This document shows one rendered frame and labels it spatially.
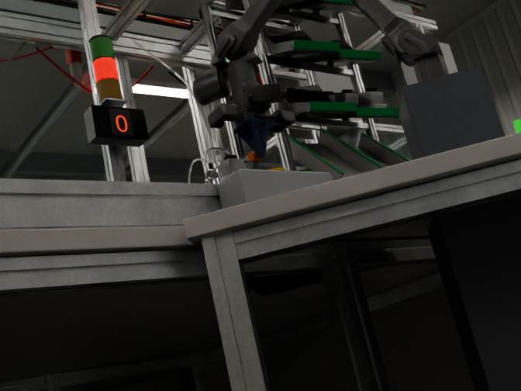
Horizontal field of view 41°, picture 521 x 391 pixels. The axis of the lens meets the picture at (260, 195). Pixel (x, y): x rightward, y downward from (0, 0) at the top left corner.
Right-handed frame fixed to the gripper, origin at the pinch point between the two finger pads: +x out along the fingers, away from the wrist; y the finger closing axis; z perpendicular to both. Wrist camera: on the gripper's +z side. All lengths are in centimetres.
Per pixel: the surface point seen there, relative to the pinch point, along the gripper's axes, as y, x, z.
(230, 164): -2.0, 1.7, -7.8
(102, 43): -19.8, -30.8, -18.7
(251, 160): -1.0, 3.1, -2.2
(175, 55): 68, -96, -111
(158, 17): 63, -113, -110
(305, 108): 20.4, -11.5, -4.4
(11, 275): -58, 28, 14
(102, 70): -20.6, -24.6, -19.3
